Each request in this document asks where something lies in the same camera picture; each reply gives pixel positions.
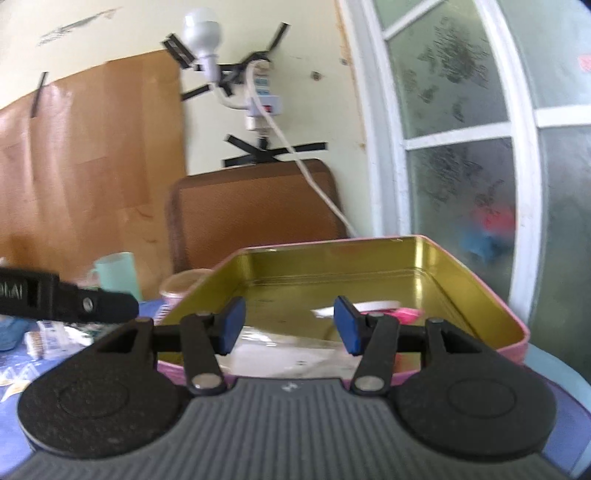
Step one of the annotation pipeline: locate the white frosted glass window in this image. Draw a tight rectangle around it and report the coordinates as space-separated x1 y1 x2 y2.
336 0 591 326

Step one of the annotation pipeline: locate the white paper cup pink print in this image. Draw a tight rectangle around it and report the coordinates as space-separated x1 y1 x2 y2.
159 268 213 311

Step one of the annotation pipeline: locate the mint green plastic cup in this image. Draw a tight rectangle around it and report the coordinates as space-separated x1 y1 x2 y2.
88 252 143 304

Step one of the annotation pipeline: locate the clear plastic bag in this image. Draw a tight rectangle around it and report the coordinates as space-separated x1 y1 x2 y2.
221 325 371 371

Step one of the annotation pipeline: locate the pink tin box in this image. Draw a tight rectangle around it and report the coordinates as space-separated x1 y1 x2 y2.
155 235 531 387

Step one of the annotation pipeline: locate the white light bulb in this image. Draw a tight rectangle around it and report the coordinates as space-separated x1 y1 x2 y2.
181 8 224 85

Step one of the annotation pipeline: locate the white power strip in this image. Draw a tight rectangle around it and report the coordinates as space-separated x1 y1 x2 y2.
244 60 284 133

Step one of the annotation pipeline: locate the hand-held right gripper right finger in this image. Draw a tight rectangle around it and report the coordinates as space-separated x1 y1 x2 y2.
334 296 497 396

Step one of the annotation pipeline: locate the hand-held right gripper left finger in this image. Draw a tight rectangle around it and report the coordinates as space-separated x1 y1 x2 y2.
95 296 247 396

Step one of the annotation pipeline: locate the brown chair back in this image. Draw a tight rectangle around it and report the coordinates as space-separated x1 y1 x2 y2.
167 158 352 274

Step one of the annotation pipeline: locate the small white tissue packet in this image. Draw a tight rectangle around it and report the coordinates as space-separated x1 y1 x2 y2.
24 319 100 361

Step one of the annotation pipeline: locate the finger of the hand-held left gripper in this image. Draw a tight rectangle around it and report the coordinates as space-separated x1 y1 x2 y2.
58 282 140 324

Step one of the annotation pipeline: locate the black tape cross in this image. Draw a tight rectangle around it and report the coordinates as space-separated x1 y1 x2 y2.
223 134 329 168

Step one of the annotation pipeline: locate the white power cable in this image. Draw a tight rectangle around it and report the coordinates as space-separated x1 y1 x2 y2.
246 62 359 239

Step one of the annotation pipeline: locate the black tape strip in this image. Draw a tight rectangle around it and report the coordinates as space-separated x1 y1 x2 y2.
30 71 49 116

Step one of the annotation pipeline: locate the pink packet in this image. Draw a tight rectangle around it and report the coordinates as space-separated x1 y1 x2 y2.
365 308 426 325

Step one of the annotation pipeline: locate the wood pattern wall sheet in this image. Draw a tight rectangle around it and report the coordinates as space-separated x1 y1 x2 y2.
0 48 188 297

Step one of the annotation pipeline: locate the blue printed tablecloth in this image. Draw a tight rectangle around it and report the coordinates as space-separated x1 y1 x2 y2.
0 299 591 480

